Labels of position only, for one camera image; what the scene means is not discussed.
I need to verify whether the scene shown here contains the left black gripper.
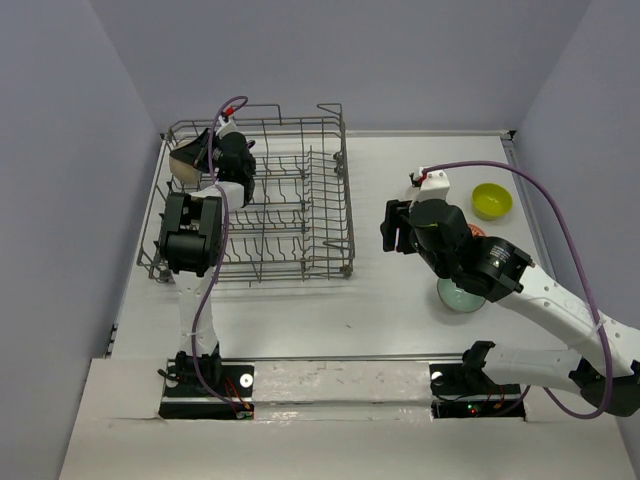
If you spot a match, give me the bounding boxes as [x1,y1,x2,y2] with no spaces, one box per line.
[170,128,223,175]

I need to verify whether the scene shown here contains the white bowl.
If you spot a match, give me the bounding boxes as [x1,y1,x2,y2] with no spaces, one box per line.
[169,139,202,185]

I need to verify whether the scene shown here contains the orange patterned bowl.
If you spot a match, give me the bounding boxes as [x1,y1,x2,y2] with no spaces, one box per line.
[468,223,486,237]

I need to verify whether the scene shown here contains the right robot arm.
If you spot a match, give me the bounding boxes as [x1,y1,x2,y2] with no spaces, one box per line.
[380,199,639,417]

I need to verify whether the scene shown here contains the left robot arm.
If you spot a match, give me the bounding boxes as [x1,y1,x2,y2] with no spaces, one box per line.
[158,129,256,395]

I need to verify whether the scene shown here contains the celadon green bowl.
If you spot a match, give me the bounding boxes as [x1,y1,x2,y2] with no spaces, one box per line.
[436,279,486,313]

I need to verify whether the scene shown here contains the yellow-green plastic bowl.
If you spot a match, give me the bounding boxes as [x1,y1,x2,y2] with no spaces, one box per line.
[471,183,513,221]

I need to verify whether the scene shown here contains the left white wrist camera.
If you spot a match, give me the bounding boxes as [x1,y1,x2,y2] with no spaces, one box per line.
[216,106,238,139]

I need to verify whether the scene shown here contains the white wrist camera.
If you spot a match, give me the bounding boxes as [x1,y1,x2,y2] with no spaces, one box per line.
[216,106,238,139]
[407,168,450,202]

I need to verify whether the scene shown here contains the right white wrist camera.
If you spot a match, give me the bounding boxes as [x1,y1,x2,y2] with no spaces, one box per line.
[407,168,450,202]

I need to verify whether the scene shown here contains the grey wire dish rack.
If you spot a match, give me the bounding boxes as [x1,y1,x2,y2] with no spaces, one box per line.
[137,103,357,288]

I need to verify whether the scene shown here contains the metal rail bar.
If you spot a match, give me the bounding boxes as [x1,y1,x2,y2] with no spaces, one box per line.
[224,353,463,363]

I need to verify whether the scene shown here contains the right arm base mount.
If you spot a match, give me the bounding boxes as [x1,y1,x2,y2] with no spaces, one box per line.
[430,363,526,420]

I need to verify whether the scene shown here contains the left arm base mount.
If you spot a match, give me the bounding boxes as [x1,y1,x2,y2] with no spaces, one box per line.
[157,361,255,421]

